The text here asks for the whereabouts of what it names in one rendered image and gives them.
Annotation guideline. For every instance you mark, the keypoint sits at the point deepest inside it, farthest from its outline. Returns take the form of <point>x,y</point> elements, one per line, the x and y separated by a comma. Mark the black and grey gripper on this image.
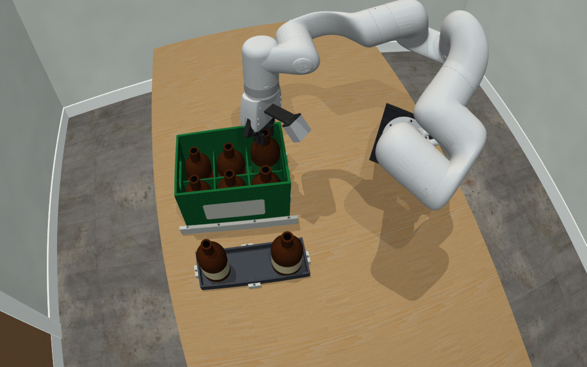
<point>253,117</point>

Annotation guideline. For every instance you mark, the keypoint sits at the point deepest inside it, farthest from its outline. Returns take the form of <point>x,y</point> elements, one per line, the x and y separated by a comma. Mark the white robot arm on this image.
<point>411,159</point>

